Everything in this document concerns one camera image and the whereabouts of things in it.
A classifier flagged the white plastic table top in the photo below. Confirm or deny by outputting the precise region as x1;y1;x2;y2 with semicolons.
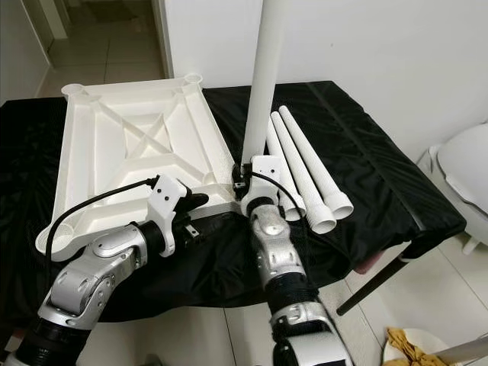
34;72;245;256

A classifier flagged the black tablecloth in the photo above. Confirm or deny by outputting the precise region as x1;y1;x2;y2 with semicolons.
0;80;468;321

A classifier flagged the pink stool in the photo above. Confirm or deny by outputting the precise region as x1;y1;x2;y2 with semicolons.
355;255;388;275

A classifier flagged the white round appliance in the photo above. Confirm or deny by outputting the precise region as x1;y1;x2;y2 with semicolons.
419;122;488;255

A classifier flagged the yellow cloth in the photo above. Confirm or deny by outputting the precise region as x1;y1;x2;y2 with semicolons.
385;326;439;366

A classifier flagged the white round basin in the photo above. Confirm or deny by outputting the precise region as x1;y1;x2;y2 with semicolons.
381;328;454;366

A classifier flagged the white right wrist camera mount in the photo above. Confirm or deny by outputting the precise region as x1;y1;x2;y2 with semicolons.
240;155;283;218

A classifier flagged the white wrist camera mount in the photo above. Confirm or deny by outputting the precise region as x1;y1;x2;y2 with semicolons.
240;155;283;218
149;174;190;256

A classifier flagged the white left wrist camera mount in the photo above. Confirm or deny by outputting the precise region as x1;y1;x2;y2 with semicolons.
149;174;190;256

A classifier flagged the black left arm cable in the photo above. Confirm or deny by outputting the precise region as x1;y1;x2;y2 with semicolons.
43;177;159;268

